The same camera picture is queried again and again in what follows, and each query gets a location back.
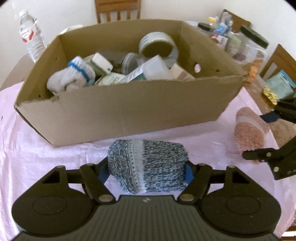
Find clear plastic water bottle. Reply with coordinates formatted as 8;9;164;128
18;10;47;63

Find clear jar dark tea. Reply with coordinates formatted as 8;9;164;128
111;53;139;76

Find blue knit sock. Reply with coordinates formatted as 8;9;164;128
107;139;189;194

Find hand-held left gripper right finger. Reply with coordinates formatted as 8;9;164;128
177;162;249;204

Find tissue box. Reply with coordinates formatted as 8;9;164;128
60;25;80;35

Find wooden chair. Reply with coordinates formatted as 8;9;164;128
94;0;142;24
222;9;252;33
259;44;296;79

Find pink box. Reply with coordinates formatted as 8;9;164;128
142;55;173;80

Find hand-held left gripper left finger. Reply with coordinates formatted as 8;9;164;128
42;160;115;204

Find small beige box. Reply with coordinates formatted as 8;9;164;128
170;63;196;81

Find brown cardboard box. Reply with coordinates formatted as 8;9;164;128
14;20;249;147

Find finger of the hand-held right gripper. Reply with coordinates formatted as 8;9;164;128
260;98;296;124
242;135;296;180

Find white sock blue trim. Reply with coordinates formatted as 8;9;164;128
46;56;96;96

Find pink patterned cloth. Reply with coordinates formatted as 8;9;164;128
281;204;296;241

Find teal packets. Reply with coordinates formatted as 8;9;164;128
265;71;296;100

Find clear tape roll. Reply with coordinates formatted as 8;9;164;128
138;32;179;64

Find small jar dark lid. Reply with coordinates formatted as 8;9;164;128
198;22;214;37

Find gold coaster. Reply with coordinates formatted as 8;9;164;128
262;87;280;106

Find small bottle blue cap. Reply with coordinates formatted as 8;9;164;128
211;22;229;45

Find large green white box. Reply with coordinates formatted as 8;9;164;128
95;72;126;86

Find large glass jar black lid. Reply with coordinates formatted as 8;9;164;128
233;25;270;66

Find pink knit sock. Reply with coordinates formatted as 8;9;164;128
234;107;270;165

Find small green white box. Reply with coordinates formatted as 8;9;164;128
90;53;114;76

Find orange blister pack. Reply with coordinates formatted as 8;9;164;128
245;60;260;84

